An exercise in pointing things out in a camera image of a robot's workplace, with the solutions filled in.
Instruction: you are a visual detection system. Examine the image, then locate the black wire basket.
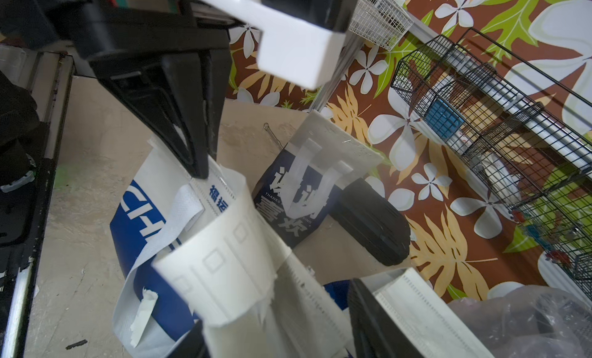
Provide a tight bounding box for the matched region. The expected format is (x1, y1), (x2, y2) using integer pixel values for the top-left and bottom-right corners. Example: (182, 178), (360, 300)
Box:
(391, 29), (591, 301)

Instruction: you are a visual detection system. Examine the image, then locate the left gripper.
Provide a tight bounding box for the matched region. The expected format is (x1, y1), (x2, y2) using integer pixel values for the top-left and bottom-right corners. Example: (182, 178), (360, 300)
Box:
(1, 0), (243, 179)

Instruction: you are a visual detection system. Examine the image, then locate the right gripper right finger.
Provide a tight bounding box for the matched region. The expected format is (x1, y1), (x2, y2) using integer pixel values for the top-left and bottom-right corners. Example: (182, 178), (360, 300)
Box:
(348, 279), (407, 357)

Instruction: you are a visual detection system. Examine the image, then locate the thin metal rod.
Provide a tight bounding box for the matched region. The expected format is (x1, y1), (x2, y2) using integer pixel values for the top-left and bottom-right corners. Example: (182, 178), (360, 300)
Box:
(263, 123), (284, 151)

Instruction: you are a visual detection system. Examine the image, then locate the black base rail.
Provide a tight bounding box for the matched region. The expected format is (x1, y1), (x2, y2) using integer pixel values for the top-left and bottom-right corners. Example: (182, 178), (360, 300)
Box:
(1, 45), (75, 357)

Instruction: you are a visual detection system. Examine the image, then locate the front blue takeout bag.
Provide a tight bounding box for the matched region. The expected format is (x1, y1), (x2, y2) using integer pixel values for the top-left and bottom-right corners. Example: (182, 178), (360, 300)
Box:
(109, 138), (208, 357)

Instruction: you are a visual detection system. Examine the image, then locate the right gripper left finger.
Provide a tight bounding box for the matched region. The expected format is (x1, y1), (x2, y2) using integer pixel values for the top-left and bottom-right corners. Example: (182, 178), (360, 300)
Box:
(168, 320), (211, 358)

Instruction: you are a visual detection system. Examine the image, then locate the white wire basket left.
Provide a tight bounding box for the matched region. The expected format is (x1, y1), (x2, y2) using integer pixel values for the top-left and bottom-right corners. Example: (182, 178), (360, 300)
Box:
(348, 0), (413, 51)

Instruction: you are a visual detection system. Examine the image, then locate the white receipt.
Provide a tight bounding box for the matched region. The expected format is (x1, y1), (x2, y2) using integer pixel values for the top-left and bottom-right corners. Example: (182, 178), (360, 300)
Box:
(154, 162), (352, 357)

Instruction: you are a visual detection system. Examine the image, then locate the blue item in black basket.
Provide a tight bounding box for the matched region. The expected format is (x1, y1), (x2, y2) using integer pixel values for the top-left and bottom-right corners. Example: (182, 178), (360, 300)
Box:
(424, 98), (465, 141)

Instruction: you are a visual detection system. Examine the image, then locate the small middle blue bag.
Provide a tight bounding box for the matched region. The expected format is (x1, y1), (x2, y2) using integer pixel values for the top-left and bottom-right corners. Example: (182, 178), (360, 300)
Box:
(253, 111), (382, 249)

